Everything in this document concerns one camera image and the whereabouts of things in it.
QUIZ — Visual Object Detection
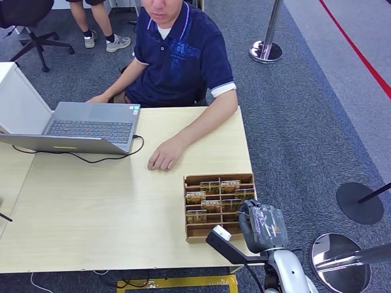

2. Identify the upright chrome stanchion post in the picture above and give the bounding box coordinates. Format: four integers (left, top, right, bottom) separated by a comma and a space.
248, 0, 284, 64

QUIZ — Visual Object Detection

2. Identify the hotel key card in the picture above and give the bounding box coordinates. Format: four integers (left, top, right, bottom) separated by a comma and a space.
201, 200, 222, 214
186, 191, 207, 206
186, 210, 208, 225
220, 179, 241, 194

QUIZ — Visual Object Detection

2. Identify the person's left hand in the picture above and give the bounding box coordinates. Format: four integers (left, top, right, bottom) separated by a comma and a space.
147, 135, 188, 171

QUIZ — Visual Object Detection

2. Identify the red floor tape line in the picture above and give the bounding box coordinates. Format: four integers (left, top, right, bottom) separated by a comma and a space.
317, 0, 391, 101

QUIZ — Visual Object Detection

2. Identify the chrome stanchion base with pole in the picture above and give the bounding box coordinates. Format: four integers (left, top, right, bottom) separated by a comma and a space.
309, 233, 391, 293

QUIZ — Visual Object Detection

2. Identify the white floor cable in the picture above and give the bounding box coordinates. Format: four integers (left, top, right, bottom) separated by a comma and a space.
30, 272, 55, 293

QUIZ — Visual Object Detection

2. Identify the person's right hand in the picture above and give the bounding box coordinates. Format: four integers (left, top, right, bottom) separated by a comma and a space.
86, 93, 110, 104

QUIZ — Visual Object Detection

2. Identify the black office chair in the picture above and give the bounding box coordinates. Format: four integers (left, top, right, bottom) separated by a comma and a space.
0, 0, 75, 73

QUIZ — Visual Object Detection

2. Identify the black laptop cable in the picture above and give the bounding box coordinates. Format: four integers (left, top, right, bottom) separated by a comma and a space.
12, 134, 144, 165

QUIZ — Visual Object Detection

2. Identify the grey open laptop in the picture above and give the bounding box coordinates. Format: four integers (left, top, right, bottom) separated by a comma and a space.
0, 101, 141, 156

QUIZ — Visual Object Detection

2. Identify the yellow floor tape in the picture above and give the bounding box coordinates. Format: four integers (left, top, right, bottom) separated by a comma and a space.
115, 274, 239, 293

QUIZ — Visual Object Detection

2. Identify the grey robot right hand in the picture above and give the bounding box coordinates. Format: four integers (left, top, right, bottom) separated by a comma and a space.
238, 199, 289, 255

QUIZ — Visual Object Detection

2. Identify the standing person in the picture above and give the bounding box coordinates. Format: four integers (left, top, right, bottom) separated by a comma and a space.
66, 0, 131, 53

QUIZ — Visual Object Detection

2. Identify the black stanchion base with pole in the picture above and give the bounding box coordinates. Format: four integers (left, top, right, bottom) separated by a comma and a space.
336, 181, 391, 226

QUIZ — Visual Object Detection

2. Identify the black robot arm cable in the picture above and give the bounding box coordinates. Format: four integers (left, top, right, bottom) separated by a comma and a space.
244, 263, 265, 293

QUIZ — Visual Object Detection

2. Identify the seated person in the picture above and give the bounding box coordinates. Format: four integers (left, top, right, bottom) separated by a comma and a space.
86, 0, 239, 171

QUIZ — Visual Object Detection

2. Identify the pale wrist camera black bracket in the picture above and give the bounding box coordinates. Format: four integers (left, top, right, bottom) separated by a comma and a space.
205, 225, 269, 266

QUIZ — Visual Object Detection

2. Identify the wooden card holder box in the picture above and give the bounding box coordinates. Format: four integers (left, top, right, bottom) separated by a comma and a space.
183, 173, 256, 245

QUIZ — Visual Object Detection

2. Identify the black floor cable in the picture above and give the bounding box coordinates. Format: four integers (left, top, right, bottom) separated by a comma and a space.
93, 270, 151, 289

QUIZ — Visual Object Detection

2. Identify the white cabinet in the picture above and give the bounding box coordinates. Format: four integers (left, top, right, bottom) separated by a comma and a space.
0, 62, 53, 136

